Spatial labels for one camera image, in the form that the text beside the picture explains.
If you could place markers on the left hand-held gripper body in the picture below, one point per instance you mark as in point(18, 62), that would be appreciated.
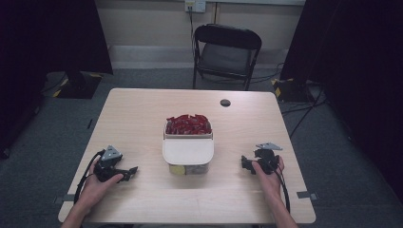
point(109, 158)

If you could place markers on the black stand base striped tape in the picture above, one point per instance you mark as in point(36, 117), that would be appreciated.
point(79, 87)
point(290, 90)

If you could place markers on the pile of red chili peppers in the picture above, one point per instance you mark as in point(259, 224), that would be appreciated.
point(188, 124)

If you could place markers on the white lidded desktop bin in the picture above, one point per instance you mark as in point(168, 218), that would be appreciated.
point(188, 151)

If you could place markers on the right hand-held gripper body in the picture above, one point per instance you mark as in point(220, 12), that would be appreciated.
point(267, 156)

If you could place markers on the white wall socket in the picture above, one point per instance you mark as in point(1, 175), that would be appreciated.
point(195, 5)

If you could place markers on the black curtain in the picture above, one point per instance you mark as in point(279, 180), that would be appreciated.
point(47, 41)
point(358, 63)

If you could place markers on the person's right hand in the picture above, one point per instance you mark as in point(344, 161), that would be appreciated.
point(269, 185)

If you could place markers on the person's left hand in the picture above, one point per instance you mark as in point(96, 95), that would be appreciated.
point(95, 188)

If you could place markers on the grey tape strip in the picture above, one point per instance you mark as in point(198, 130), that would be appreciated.
point(65, 198)
point(306, 194)

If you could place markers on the black folding chair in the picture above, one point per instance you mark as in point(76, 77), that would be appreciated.
point(226, 53)

